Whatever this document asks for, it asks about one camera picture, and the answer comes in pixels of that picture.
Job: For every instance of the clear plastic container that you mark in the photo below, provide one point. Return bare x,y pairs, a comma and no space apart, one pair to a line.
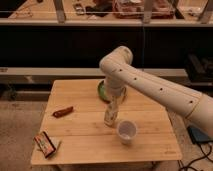
135,9

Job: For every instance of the dark box right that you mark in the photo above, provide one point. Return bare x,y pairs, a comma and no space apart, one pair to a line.
199,69

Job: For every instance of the small clear bottle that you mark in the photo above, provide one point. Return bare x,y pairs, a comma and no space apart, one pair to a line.
111,114

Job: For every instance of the red snack packet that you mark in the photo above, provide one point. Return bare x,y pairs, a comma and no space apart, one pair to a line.
48,146

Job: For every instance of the metal shelf frame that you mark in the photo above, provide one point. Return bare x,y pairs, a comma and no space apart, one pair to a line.
61,12

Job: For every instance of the black power adapter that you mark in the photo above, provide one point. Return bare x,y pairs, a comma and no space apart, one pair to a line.
197,136

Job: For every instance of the red sausage toy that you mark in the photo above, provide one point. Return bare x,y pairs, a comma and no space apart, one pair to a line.
62,112

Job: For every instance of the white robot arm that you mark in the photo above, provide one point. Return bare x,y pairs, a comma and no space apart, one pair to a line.
193,105

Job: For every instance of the wooden table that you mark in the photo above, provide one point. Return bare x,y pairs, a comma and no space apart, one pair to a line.
86,139

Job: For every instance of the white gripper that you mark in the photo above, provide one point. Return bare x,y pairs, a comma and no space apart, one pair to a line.
116,96

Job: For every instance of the clear plastic cup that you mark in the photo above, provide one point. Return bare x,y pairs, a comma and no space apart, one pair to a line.
126,131

